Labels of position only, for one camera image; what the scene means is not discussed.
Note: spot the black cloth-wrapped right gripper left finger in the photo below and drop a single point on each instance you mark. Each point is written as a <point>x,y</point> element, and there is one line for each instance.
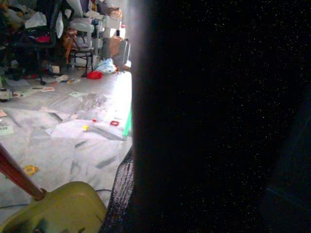
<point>121,184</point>

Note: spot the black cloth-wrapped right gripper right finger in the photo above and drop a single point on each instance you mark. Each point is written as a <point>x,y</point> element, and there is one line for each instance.
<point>289,174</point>

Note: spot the large white floor sheet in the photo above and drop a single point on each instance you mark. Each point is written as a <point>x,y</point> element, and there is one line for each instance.
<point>63,145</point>

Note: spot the green broom bristles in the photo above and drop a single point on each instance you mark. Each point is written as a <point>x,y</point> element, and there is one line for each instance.
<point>127,125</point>

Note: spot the small yellow toy block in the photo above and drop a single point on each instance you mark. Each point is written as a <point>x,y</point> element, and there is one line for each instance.
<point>85,128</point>

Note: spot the yellow plastic dustpan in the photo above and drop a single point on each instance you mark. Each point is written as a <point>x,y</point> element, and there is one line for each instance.
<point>58,211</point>

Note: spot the pale green paper card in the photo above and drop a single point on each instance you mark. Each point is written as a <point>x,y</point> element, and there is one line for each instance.
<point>77,94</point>

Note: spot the red plastic bag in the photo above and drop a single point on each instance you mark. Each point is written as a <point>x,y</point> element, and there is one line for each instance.
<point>94,75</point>

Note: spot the blue and white plastic bag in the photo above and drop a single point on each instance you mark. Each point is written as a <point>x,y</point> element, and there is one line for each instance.
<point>105,65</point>

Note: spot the white card with red print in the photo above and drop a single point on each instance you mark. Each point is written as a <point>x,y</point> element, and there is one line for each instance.
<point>47,89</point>

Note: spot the white cup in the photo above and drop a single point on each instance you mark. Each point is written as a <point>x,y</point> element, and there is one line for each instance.
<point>62,78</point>

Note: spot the green and white paper card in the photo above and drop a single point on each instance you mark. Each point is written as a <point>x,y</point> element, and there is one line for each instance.
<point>5,129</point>

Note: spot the small dark metal chair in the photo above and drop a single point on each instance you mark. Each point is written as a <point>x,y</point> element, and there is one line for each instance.
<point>81,52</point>

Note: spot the brown cardboard box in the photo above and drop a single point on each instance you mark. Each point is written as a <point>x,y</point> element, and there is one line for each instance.
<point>113,44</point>

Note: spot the white toy vehicle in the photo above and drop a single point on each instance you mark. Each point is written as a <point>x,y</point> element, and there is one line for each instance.
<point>5,93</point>

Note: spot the white plastic stool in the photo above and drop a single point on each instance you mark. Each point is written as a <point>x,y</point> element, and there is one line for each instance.
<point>82,26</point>

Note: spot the black office chair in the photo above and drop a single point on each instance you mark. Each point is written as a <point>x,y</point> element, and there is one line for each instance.
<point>36,36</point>

